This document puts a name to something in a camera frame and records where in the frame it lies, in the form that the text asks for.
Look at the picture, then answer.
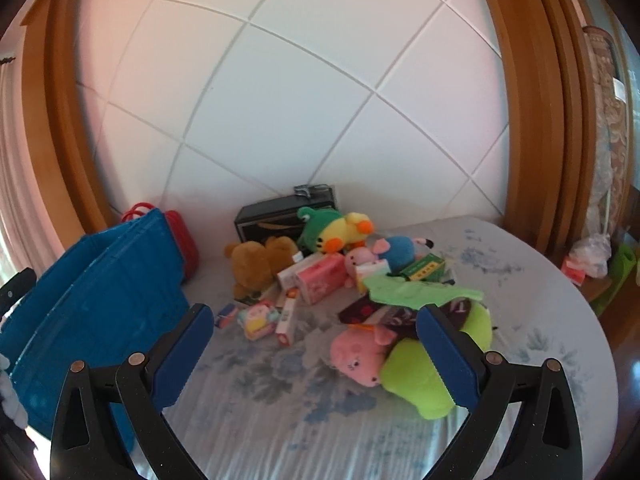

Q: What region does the lime green plush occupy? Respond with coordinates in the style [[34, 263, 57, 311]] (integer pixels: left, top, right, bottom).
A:
[[378, 305, 493, 421]]

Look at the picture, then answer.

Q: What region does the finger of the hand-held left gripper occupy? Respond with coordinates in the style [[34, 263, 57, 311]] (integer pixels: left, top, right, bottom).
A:
[[0, 267, 37, 318]]

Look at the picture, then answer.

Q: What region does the small pink pig plush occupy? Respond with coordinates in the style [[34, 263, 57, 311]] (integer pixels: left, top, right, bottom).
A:
[[344, 248, 381, 288]]

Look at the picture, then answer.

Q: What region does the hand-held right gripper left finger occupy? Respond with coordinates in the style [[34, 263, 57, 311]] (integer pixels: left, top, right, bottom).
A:
[[50, 304, 213, 480]]

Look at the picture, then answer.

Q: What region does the dark maroon bag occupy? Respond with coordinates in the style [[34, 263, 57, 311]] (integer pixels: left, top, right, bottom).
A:
[[337, 295, 476, 341]]

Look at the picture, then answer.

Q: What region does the desktop with floral cloth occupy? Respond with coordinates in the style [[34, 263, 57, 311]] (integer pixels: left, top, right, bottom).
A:
[[125, 212, 616, 480]]

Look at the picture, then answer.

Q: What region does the wooden side table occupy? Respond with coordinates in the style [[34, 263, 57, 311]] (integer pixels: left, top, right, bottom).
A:
[[575, 275, 640, 318]]

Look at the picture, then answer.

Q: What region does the white and pink box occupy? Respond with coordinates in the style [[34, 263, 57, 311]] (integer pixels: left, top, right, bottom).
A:
[[276, 255, 321, 291]]

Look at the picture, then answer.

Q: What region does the blue storage bin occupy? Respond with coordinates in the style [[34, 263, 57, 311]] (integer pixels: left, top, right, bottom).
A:
[[0, 208, 191, 453]]

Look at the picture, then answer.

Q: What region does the brown teddy bear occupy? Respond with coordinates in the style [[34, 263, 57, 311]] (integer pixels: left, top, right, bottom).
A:
[[223, 236, 301, 301]]

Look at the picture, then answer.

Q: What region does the red plastic basket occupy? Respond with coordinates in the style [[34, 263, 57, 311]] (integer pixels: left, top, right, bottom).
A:
[[121, 201, 199, 281]]

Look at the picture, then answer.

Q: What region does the black toaster oven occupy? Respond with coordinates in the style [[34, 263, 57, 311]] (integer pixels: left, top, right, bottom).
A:
[[235, 186, 337, 246]]

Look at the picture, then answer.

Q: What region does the white box with red end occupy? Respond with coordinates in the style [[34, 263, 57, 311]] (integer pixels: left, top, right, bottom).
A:
[[274, 296, 300, 347]]

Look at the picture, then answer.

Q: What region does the pale curtain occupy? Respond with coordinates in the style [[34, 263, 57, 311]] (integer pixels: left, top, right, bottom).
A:
[[0, 60, 66, 281]]

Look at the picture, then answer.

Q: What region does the clear plastic bag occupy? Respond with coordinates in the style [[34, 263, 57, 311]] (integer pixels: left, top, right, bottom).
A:
[[570, 234, 613, 278]]

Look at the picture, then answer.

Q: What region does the wooden door frame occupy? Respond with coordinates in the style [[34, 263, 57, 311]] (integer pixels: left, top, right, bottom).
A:
[[470, 0, 601, 271], [20, 0, 126, 233]]

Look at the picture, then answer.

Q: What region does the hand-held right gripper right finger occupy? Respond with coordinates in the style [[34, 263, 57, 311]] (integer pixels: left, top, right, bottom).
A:
[[416, 304, 583, 480]]

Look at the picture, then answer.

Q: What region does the pig plush in blue dress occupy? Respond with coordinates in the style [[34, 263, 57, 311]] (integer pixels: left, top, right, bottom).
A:
[[367, 235, 435, 273]]

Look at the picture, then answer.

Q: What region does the pastel snack packet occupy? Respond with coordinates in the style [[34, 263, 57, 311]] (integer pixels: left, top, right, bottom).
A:
[[236, 301, 281, 342]]

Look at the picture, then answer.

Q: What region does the green cloth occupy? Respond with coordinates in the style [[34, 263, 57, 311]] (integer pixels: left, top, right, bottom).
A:
[[361, 274, 486, 311]]

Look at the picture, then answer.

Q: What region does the lime green bag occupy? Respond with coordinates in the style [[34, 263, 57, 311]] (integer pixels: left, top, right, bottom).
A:
[[607, 242, 640, 306]]

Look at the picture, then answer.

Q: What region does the yellow duck plush frog hat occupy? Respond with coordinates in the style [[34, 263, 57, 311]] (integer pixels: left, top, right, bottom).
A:
[[296, 206, 375, 254]]

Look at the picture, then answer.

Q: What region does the red and white box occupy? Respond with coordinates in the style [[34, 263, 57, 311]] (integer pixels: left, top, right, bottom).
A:
[[561, 255, 587, 287]]

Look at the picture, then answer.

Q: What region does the small blue box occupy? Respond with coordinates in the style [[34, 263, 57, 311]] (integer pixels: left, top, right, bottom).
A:
[[214, 302, 238, 330]]

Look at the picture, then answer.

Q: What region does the green box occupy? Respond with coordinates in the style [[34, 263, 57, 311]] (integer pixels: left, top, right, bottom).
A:
[[398, 255, 447, 282]]

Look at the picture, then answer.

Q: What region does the large pink wet wipes pack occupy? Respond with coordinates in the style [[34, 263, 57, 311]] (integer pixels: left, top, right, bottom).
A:
[[296, 254, 349, 306]]

